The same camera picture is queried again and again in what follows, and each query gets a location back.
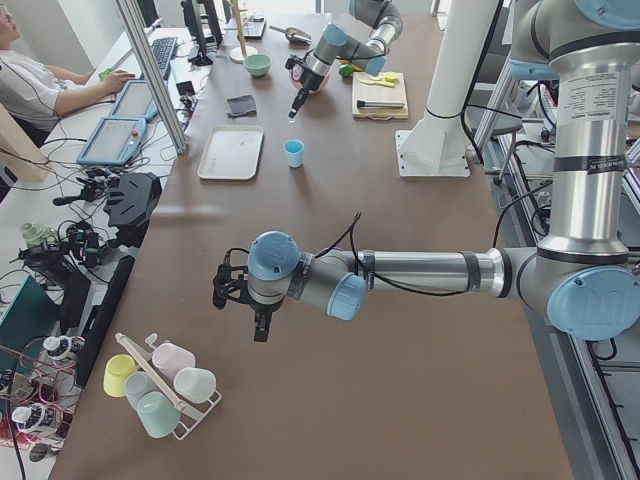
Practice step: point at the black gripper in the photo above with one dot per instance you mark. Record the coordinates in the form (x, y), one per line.
(261, 308)
(305, 82)

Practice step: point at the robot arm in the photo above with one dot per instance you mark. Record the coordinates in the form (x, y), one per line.
(385, 25)
(577, 275)

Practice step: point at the pink bowl with ice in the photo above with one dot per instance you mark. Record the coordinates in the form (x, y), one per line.
(295, 75)

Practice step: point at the blue plastic cup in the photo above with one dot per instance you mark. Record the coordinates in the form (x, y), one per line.
(294, 152)

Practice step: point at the metal ice scoop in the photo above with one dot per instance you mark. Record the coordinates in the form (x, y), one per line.
(293, 35)

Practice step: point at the white cup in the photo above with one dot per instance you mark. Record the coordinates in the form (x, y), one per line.
(195, 384)

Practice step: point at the pink cup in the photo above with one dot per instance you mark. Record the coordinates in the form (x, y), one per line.
(170, 358)

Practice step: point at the mint green cup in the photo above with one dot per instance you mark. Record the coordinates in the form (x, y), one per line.
(157, 414)

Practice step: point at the grey blue cup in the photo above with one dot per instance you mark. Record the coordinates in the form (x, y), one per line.
(136, 386)

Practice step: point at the yellow cup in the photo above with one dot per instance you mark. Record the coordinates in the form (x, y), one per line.
(117, 370)

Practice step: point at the green lime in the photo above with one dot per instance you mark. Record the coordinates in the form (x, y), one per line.
(345, 71)

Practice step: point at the mint green bowl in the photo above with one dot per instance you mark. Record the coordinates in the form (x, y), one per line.
(257, 65)

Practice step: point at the grey folded cloth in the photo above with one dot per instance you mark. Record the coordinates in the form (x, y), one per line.
(241, 106)

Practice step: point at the wooden cutting board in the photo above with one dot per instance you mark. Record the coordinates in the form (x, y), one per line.
(362, 91)

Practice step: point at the wooden mug tree stand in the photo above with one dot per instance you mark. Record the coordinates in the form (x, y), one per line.
(243, 50)

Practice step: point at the lemon slices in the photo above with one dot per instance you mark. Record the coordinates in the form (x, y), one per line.
(382, 80)

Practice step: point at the cream rabbit tray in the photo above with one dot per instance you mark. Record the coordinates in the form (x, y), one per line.
(231, 153)

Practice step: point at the black keyboard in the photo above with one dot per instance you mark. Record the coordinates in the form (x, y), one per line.
(163, 50)

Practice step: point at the upper teach pendant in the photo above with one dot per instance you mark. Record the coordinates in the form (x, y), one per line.
(135, 100)

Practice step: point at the teach pendant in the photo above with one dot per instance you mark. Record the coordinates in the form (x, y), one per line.
(113, 142)
(135, 100)

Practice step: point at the lower teach pendant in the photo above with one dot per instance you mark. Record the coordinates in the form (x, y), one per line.
(113, 142)

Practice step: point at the teal box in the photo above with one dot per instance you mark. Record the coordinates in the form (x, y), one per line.
(31, 313)

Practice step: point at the green glass bottle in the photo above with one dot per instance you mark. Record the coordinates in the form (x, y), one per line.
(35, 234)

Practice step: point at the seated person in white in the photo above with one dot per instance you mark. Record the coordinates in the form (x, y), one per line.
(37, 95)

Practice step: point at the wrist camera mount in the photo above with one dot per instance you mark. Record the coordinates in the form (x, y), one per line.
(230, 282)

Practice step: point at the knife with black handle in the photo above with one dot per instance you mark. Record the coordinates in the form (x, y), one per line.
(363, 104)

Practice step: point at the white wire cup rack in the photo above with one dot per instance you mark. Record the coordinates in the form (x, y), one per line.
(191, 414)

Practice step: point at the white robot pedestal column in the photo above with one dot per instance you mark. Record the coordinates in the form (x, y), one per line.
(436, 145)

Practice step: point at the aluminium frame post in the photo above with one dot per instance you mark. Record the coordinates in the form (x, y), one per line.
(135, 30)

